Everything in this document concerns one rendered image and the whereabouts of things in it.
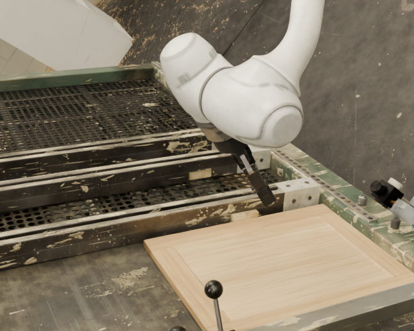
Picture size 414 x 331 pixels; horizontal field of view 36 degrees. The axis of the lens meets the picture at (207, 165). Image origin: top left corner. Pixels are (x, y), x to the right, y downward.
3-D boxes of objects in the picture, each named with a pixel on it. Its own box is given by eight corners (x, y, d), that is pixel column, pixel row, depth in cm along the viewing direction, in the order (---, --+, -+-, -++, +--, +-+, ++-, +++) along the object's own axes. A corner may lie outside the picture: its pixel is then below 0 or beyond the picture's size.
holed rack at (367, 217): (378, 220, 172) (378, 219, 172) (368, 222, 171) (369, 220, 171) (157, 62, 306) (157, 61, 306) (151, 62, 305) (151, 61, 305)
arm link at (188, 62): (178, 115, 120) (217, 140, 111) (138, 54, 110) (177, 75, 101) (218, 79, 122) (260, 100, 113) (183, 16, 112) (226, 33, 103)
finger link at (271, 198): (264, 178, 132) (265, 180, 132) (275, 198, 137) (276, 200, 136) (251, 184, 132) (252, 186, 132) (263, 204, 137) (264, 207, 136)
